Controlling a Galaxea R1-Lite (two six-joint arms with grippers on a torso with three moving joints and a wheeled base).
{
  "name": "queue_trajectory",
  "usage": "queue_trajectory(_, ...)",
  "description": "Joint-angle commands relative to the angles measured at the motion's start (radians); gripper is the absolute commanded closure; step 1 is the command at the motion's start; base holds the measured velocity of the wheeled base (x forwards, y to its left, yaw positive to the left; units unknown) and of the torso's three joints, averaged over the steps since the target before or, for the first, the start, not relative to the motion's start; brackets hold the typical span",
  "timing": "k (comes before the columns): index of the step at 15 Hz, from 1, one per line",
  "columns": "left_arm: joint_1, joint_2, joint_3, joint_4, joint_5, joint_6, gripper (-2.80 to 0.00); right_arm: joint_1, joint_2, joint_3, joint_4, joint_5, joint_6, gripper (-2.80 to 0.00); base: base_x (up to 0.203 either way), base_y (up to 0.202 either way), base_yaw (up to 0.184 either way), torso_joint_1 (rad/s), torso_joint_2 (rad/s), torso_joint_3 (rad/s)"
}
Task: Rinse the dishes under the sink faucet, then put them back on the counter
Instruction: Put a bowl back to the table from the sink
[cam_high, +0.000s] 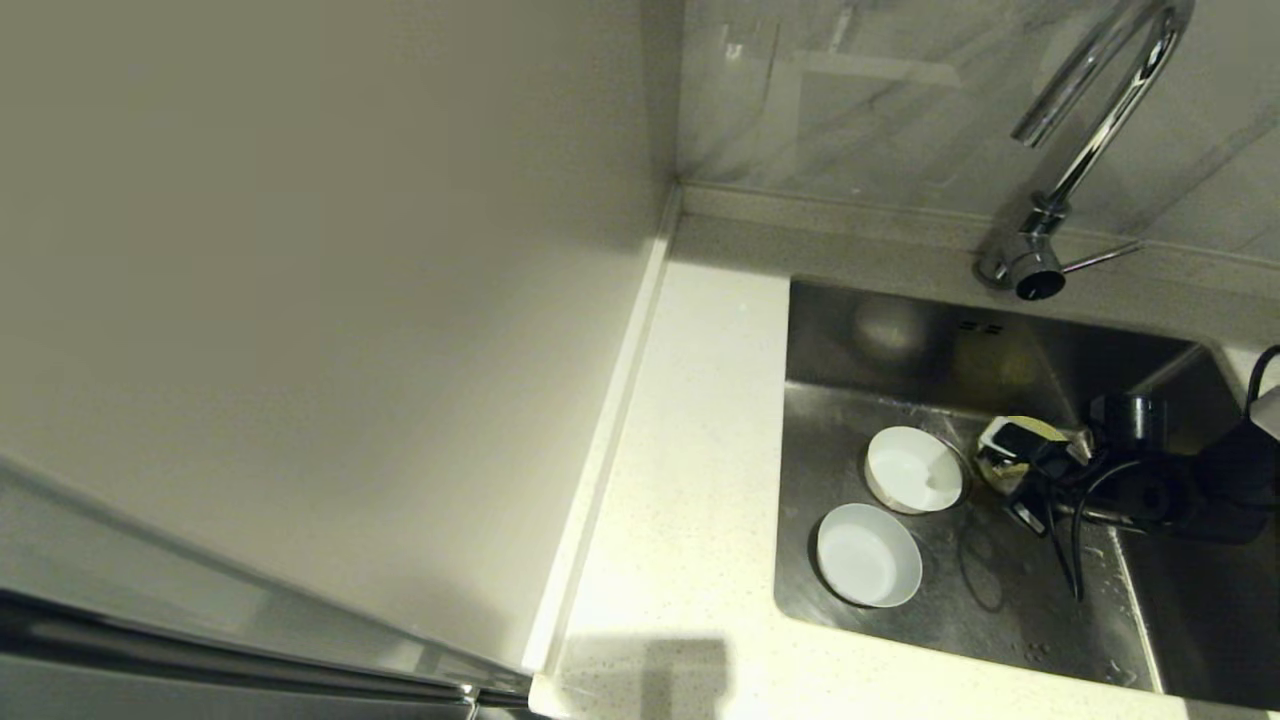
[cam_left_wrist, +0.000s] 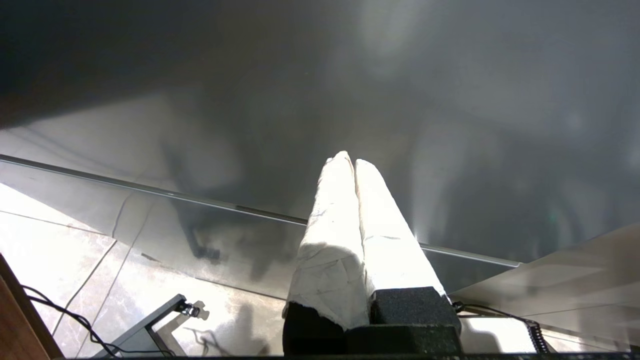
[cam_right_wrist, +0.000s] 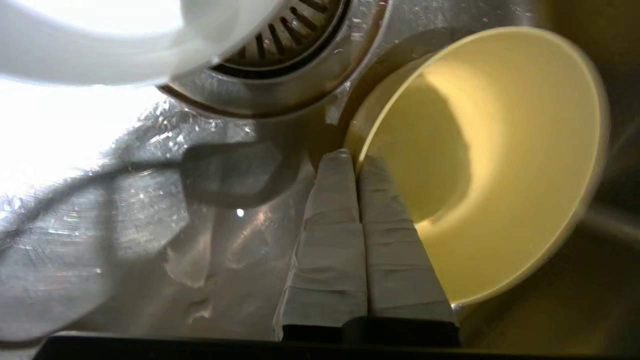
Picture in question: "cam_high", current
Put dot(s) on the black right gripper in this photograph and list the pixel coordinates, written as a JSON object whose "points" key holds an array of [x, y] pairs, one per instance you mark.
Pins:
{"points": [[1050, 480]]}

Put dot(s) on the yellow plastic bowl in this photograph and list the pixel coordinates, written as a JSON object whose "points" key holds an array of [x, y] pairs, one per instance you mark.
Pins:
{"points": [[1050, 430]]}

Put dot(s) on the white plastic bowl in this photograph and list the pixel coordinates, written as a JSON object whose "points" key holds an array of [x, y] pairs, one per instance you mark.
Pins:
{"points": [[912, 468]]}

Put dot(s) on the pale blue plastic bowl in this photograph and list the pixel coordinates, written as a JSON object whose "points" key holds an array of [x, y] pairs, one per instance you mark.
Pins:
{"points": [[868, 555]]}

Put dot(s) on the chrome gooseneck kitchen faucet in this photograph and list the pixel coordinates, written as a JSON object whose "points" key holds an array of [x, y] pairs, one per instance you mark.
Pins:
{"points": [[1035, 255]]}

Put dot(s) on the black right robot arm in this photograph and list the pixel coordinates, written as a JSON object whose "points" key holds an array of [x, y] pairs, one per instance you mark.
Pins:
{"points": [[1200, 490]]}

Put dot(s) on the stainless steel sink basin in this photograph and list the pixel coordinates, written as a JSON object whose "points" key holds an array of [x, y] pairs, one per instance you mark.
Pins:
{"points": [[900, 620]]}

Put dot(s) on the beige cabinet side panel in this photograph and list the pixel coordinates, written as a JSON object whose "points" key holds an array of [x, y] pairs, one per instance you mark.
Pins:
{"points": [[300, 250]]}

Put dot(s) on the stainless steel appliance front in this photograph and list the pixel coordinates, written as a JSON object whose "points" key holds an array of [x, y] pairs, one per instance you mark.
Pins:
{"points": [[120, 545]]}

